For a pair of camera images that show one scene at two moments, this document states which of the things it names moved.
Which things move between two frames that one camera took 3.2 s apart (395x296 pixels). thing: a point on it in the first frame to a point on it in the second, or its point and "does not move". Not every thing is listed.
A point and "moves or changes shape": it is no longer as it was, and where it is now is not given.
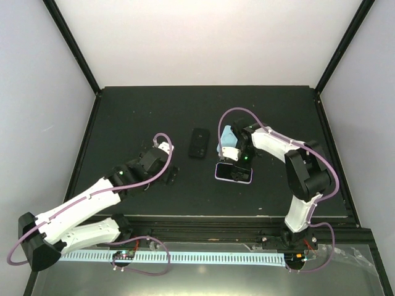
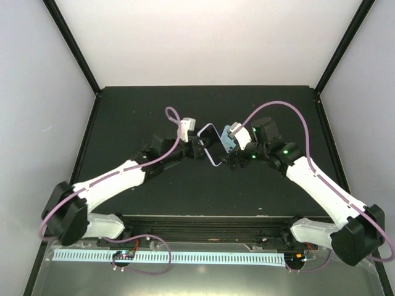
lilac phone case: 215,173 to 207,153
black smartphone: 232,172 to 216,148
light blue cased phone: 228,139 moves or changes shape
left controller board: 124,254 does not move
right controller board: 295,259 does not move
